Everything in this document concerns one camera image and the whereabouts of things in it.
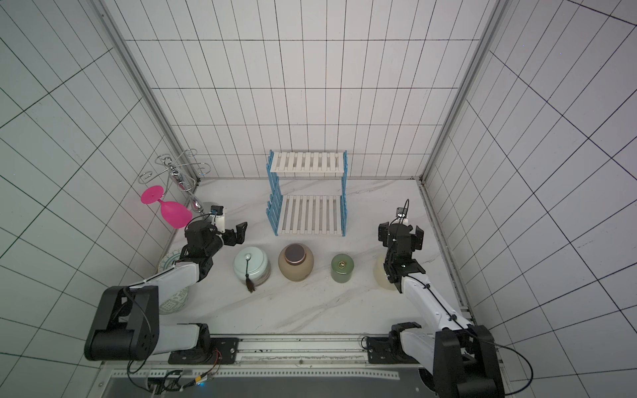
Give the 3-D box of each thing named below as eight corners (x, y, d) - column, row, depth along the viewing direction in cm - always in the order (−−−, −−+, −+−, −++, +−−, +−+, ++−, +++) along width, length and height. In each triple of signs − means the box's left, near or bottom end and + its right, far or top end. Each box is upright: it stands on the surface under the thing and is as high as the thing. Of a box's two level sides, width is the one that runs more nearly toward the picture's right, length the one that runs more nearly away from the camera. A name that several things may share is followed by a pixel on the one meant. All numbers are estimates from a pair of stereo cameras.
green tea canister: (331, 283, 89) (332, 272, 81) (331, 264, 93) (332, 253, 86) (352, 283, 89) (355, 272, 81) (350, 265, 93) (353, 253, 86)
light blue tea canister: (239, 286, 86) (230, 274, 78) (245, 258, 93) (238, 245, 85) (268, 286, 86) (262, 275, 78) (272, 258, 93) (267, 245, 85)
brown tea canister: (281, 282, 88) (276, 266, 78) (283, 260, 93) (279, 243, 83) (313, 282, 88) (312, 266, 78) (313, 260, 93) (313, 243, 83)
